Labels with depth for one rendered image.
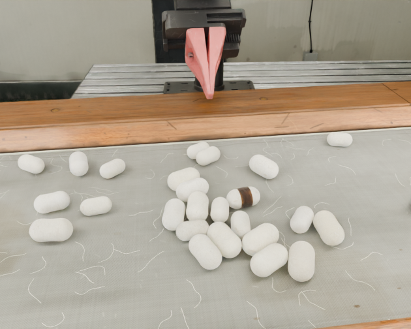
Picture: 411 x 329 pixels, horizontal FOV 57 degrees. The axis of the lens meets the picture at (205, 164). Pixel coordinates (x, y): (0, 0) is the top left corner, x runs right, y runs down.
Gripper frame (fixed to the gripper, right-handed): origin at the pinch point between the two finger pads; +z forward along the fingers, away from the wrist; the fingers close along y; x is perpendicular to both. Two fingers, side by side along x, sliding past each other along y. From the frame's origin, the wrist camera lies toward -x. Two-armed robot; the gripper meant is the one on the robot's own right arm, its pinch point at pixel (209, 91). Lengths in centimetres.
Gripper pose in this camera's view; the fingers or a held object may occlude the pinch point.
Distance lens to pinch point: 46.8
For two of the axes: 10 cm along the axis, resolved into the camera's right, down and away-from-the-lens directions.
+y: 9.9, -0.7, 1.0
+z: 1.0, 9.5, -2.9
